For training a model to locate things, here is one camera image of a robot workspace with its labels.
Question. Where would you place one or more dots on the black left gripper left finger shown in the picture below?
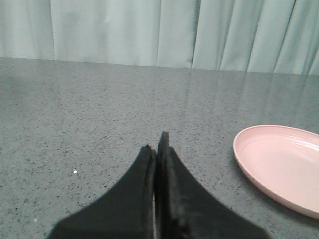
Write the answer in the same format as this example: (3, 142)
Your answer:
(124, 212)

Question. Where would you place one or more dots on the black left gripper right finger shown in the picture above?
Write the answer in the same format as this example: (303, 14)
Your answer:
(186, 210)

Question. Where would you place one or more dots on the pink plate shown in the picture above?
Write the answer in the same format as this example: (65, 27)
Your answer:
(283, 162)

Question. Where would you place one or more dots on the pale grey curtain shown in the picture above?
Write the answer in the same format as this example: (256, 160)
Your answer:
(269, 36)

